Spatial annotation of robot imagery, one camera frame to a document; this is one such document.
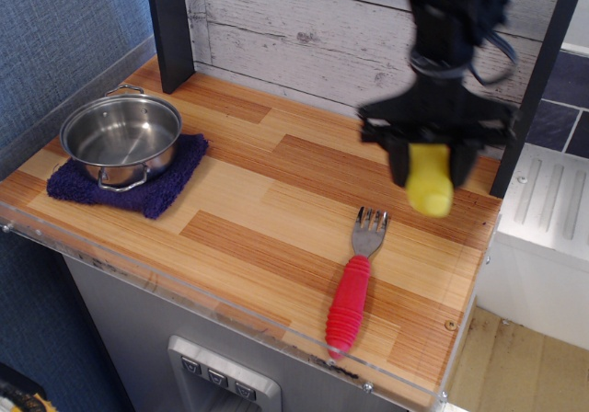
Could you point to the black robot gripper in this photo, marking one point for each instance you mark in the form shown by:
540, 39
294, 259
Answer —
437, 109

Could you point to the yellow toy banana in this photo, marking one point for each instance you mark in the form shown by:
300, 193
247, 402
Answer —
429, 187

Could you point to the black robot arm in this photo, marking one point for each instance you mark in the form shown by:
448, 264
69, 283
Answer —
449, 31

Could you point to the white ribbed sink unit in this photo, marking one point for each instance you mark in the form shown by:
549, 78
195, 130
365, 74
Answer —
536, 271

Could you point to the clear acrylic table edge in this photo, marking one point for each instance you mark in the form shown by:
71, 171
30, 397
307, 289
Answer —
270, 270

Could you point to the purple folded cloth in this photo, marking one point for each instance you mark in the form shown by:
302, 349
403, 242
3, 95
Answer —
151, 199

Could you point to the small stainless steel pot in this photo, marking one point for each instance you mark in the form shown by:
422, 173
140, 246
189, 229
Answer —
124, 139

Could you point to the silver panel with buttons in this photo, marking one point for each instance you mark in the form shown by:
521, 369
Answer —
208, 381

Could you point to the yellow black object bottom left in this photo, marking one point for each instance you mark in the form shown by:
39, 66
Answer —
16, 400

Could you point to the red handled metal fork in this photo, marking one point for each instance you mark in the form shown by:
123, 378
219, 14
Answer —
346, 312

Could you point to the right dark vertical post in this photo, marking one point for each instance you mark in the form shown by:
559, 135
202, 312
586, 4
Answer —
548, 54

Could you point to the dark vertical post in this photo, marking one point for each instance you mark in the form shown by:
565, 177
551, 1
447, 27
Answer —
548, 54
173, 42

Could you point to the left dark vertical post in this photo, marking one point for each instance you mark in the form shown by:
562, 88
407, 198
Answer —
173, 42

